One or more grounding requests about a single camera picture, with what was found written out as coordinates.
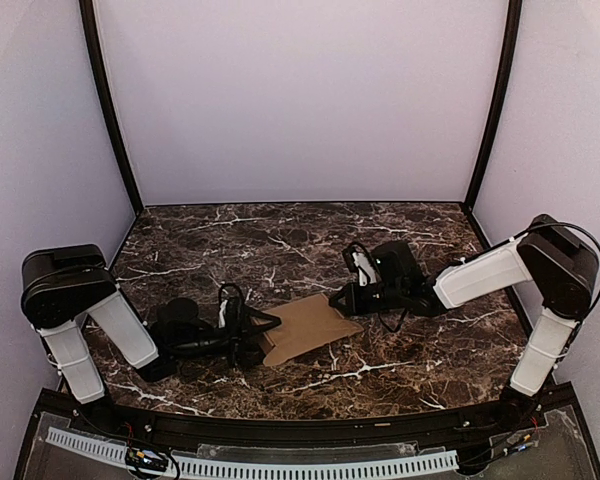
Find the right black frame post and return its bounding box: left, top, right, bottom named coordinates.
left=464, top=0, right=523, bottom=211

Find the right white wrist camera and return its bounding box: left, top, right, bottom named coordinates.
left=342, top=241, right=380, bottom=287

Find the black frame post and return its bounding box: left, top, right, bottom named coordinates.
left=464, top=0, right=523, bottom=211
left=78, top=0, right=144, bottom=216

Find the left black frame post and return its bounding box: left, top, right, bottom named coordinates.
left=78, top=0, right=144, bottom=216

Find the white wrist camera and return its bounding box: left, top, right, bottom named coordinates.
left=218, top=283, right=245, bottom=330
left=342, top=241, right=380, bottom=287

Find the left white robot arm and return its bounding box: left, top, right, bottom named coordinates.
left=20, top=244, right=282, bottom=405

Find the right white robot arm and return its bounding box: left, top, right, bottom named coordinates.
left=329, top=214, right=600, bottom=430

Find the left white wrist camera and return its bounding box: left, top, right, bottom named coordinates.
left=218, top=283, right=245, bottom=330

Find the white slotted cable duct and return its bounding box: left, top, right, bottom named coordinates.
left=45, top=427, right=458, bottom=479

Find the brown cardboard box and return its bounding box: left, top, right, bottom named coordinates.
left=259, top=294, right=363, bottom=367

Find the small green circuit board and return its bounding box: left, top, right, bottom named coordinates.
left=124, top=447, right=169, bottom=472

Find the black front table rail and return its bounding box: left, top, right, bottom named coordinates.
left=60, top=399, right=549, bottom=456

